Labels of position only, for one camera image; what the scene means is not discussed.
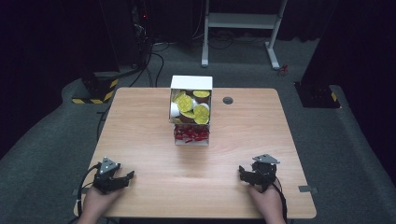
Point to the dark equipment rack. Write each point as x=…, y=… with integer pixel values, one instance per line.
x=141, y=28

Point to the pile of yellow-lidded capsules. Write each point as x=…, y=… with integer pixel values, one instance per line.
x=191, y=107

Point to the white metal stand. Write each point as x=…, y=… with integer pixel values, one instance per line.
x=243, y=21

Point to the black yellow striped stand base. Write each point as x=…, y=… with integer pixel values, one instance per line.
x=98, y=88

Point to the small red floor object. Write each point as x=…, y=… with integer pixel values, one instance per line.
x=282, y=70

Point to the black stand base yellow mark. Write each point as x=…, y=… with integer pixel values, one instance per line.
x=317, y=95

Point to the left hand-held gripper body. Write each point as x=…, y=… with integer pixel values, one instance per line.
x=105, y=177

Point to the white two-tier storage box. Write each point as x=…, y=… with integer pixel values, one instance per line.
x=191, y=110

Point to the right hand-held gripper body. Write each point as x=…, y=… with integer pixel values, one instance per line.
x=264, y=172

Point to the grey tape piece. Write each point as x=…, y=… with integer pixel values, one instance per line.
x=308, y=189
x=76, y=192

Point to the person's right hand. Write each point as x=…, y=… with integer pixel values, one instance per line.
x=266, y=199

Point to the person's left hand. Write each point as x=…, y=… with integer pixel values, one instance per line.
x=99, y=199

